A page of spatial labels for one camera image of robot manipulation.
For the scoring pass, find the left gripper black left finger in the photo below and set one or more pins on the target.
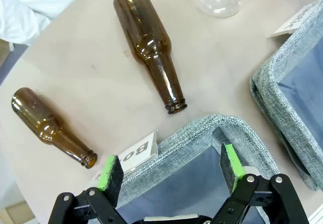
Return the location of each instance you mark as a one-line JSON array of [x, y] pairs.
[[112, 176]]

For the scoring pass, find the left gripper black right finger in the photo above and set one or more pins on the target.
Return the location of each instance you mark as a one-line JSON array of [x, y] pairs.
[[230, 166]]

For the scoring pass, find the brown glass bottle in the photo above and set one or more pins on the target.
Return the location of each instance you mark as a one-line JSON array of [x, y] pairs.
[[146, 40], [43, 123]]

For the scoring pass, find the grey fabric bottle basket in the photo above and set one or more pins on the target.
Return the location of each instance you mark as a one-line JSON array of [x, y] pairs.
[[191, 135]]

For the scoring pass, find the grey fabric plastic basket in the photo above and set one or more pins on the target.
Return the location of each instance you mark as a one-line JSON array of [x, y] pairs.
[[275, 87]]

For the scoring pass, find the white Bottle label sign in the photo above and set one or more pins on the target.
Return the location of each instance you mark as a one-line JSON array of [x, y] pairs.
[[137, 152]]

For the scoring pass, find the white Plastic label sign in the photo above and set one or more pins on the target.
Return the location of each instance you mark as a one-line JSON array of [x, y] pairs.
[[290, 24]]

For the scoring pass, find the person in white jacket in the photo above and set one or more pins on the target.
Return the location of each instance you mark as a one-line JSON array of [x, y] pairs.
[[27, 4]]

